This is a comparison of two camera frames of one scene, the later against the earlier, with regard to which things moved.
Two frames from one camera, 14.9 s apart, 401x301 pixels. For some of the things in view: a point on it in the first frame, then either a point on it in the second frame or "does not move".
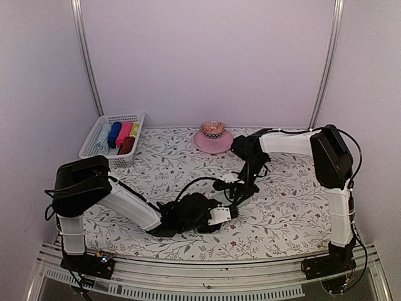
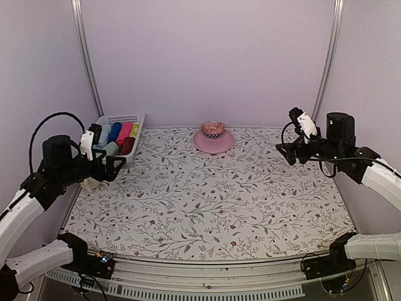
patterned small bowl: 212,128 does not move
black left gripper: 212,230 → 109,173
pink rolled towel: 125,132 does not move
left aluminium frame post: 78,19 does not move
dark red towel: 127,145 does not move
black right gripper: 246,190 → 291,147
